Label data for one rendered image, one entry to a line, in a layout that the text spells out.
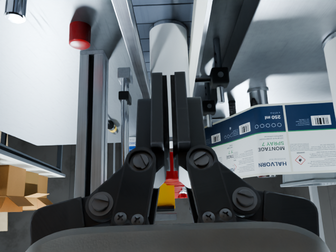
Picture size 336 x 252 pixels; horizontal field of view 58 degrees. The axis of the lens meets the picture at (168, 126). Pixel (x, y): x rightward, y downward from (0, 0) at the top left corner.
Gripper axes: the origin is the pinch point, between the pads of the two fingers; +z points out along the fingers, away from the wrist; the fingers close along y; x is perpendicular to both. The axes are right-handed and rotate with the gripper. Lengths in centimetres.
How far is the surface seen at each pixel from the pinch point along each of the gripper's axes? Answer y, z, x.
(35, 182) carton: -143, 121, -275
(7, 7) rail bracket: -9.7, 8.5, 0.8
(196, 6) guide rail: 3.0, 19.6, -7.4
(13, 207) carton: -144, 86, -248
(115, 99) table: -15, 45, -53
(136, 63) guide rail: -3.5, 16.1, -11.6
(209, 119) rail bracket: 8, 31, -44
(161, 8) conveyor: -0.7, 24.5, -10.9
